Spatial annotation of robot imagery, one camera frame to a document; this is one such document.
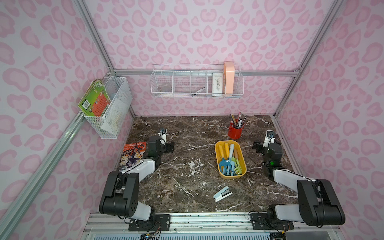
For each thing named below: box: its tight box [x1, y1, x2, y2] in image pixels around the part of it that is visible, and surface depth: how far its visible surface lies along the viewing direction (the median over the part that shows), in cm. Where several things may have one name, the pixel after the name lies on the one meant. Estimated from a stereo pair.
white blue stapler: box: [213, 186, 233, 203], surface depth 82 cm
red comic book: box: [119, 142, 147, 171], surface depth 100 cm
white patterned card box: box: [212, 73, 223, 97], surface depth 94 cm
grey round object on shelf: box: [160, 86, 172, 93], surface depth 99 cm
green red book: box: [78, 79, 111, 117], surface depth 73 cm
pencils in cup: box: [229, 111, 250, 129], surface depth 103 cm
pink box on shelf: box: [223, 62, 235, 95], surface depth 86 cm
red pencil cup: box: [228, 122, 244, 140], surface depth 107 cm
